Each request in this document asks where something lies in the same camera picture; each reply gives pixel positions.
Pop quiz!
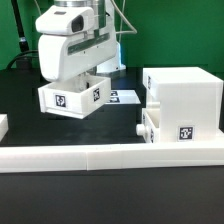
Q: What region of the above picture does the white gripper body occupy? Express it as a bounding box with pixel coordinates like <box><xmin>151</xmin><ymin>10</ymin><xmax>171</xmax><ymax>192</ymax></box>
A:
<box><xmin>38</xmin><ymin>23</ymin><xmax>116</xmax><ymax>82</ymax></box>

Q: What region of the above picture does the white drawer tray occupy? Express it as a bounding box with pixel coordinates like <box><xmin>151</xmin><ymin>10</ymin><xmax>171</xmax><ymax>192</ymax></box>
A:
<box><xmin>38</xmin><ymin>75</ymin><xmax>111</xmax><ymax>119</ymax></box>
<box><xmin>136</xmin><ymin>108</ymin><xmax>160</xmax><ymax>143</ymax></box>

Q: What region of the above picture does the white front drawer tray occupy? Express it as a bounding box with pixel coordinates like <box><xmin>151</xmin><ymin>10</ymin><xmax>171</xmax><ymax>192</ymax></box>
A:
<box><xmin>136</xmin><ymin>108</ymin><xmax>160</xmax><ymax>143</ymax></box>

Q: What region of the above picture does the white drawer cabinet box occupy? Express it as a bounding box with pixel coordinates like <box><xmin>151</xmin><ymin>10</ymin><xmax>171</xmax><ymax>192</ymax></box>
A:
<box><xmin>143</xmin><ymin>67</ymin><xmax>223</xmax><ymax>143</ymax></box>

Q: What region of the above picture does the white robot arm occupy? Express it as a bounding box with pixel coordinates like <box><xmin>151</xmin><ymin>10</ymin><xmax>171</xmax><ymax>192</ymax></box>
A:
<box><xmin>35</xmin><ymin>0</ymin><xmax>117</xmax><ymax>82</ymax></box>

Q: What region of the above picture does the black pole stand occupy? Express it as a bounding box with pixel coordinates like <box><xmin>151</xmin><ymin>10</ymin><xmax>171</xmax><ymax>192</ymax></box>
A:
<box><xmin>11</xmin><ymin>0</ymin><xmax>32</xmax><ymax>70</ymax></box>

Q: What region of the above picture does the white fiducial marker sheet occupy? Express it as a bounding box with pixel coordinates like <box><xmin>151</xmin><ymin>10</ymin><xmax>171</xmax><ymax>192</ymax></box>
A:
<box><xmin>108</xmin><ymin>90</ymin><xmax>140</xmax><ymax>105</ymax></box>

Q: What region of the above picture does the black cable with connector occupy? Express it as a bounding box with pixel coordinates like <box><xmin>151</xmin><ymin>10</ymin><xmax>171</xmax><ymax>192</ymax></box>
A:
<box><xmin>5</xmin><ymin>49</ymin><xmax>40</xmax><ymax>70</ymax></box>

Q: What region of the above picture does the white thin cable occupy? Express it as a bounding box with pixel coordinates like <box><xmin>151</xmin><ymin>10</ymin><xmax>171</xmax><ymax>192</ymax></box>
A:
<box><xmin>109</xmin><ymin>0</ymin><xmax>138</xmax><ymax>36</ymax></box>

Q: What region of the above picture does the white U-shaped fence wall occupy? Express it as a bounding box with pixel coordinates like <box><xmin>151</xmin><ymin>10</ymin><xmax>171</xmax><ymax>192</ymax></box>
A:
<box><xmin>0</xmin><ymin>113</ymin><xmax>224</xmax><ymax>174</ymax></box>

